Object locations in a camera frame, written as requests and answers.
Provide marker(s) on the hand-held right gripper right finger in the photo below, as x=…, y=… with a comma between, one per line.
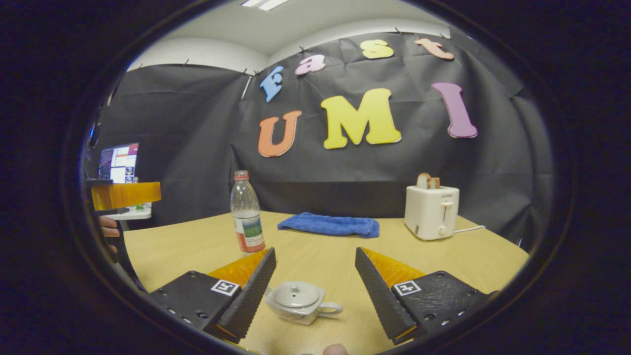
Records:
x=379, y=296

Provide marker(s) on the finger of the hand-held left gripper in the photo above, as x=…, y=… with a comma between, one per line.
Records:
x=125, y=195

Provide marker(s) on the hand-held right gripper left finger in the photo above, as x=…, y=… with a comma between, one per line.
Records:
x=251, y=296

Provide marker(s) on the white teacup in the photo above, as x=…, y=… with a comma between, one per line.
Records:
x=296, y=316

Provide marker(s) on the clear plastic water bottle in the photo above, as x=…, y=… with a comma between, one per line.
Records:
x=246, y=217

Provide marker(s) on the white side table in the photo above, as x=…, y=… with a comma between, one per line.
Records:
x=135, y=214

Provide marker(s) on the computer monitor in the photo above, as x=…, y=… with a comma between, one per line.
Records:
x=119, y=162

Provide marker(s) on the blue towel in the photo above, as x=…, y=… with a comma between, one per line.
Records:
x=328, y=225

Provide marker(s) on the white toaster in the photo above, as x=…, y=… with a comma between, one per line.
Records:
x=431, y=212

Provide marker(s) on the bread slice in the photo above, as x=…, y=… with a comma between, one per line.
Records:
x=423, y=181
x=435, y=183

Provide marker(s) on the ceiling light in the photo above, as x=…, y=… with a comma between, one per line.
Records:
x=266, y=4

